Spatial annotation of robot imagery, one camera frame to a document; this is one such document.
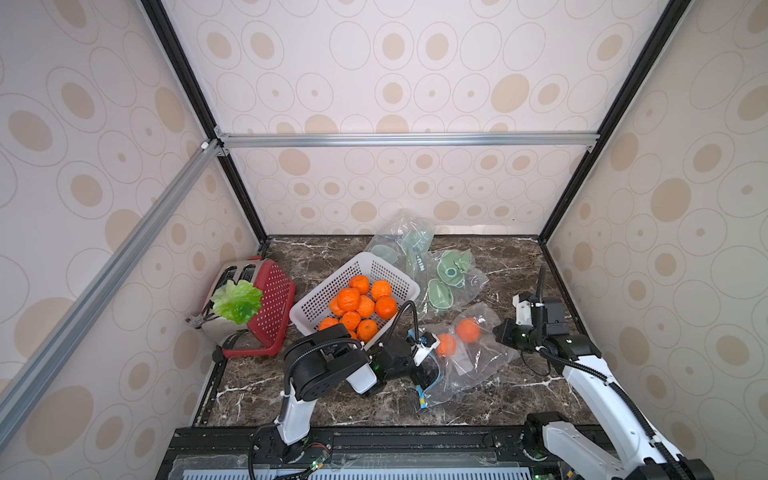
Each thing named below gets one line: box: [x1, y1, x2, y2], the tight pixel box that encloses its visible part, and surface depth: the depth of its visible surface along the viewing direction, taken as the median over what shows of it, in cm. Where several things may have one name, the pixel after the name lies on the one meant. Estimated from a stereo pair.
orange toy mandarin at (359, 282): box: [350, 274, 369, 295], surface depth 101 cm
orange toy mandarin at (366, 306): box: [357, 294, 375, 318], surface depth 95 cm
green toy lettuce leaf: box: [211, 280, 263, 325], surface depth 80 cm
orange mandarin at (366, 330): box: [357, 319, 379, 343], surface depth 91 cm
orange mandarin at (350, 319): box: [340, 311, 361, 331], surface depth 91 cm
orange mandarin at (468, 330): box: [456, 318, 481, 343], surface depth 90 cm
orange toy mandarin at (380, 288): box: [371, 280, 391, 301], surface depth 99 cm
